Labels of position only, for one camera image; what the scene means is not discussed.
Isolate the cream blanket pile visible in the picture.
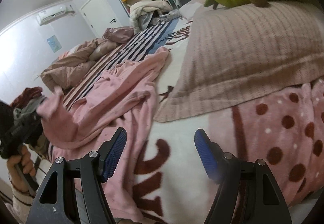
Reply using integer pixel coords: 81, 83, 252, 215
130, 1, 172, 34

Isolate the striped fleece bed blanket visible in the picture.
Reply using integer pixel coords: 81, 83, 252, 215
37, 17, 324, 224

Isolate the white bedroom door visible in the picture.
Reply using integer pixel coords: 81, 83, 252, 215
81, 0, 122, 38

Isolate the shiny pink pillow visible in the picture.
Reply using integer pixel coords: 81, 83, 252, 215
102, 27, 134, 44

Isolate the person's left hand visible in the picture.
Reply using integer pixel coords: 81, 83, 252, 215
7, 146, 36, 193

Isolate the pink dotted pajama top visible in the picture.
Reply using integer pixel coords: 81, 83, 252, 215
37, 47, 169, 222

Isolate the pink beige crumpled duvet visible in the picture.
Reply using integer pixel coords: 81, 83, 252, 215
40, 38, 119, 91

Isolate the red crumpled clothes pile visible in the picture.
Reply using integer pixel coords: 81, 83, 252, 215
10, 86, 43, 109

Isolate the cream sweater left forearm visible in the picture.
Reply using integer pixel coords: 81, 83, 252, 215
7, 174, 34, 223

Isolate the beige striped pillow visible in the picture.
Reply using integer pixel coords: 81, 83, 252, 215
155, 1, 323, 123

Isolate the white wall air conditioner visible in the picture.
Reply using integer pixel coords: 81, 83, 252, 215
36, 4, 75, 26

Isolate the small blue wall poster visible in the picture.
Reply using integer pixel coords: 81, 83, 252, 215
47, 35, 62, 53

